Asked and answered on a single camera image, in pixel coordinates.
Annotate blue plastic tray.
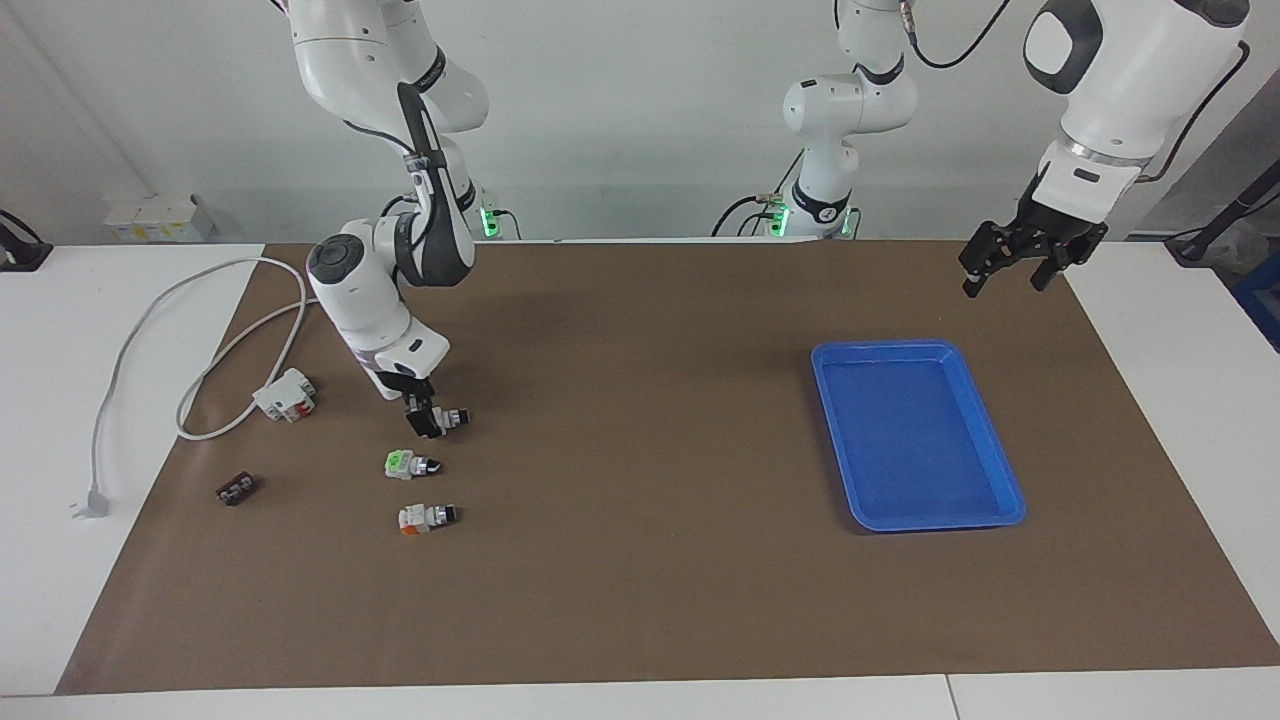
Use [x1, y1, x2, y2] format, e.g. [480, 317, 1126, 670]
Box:
[810, 339, 1028, 533]

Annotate black right base cables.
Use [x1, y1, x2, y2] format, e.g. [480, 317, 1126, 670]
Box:
[380, 192, 521, 241]

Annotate black tripod leg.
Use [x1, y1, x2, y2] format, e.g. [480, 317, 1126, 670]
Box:
[1165, 160, 1280, 263]

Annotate blue crate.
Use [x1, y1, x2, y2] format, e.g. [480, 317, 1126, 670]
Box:
[1232, 252, 1280, 353]

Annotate black base cables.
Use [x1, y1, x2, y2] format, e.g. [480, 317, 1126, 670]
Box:
[380, 192, 521, 241]
[712, 150, 806, 239]

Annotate selector switch white block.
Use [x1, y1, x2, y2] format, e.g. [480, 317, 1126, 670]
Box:
[397, 503, 462, 536]

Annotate black clamp stand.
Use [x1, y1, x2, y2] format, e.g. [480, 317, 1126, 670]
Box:
[0, 210, 53, 273]

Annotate white power cable with plug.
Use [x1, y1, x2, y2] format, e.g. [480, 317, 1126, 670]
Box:
[70, 257, 321, 521]

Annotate white cardboard box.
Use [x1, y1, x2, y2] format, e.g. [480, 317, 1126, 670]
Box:
[104, 193, 216, 243]

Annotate brown table mat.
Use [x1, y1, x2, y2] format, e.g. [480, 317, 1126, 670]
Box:
[55, 240, 1280, 696]

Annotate black left base cables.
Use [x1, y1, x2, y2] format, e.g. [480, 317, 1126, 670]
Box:
[712, 150, 806, 239]

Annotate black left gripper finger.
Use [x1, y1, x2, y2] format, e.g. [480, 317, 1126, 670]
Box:
[1030, 225, 1109, 293]
[958, 222, 1023, 299]

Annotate white red circuit breaker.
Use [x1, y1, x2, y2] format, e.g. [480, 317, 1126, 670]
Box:
[251, 368, 318, 424]

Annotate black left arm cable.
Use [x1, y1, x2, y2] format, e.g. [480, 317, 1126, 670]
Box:
[898, 0, 1251, 186]

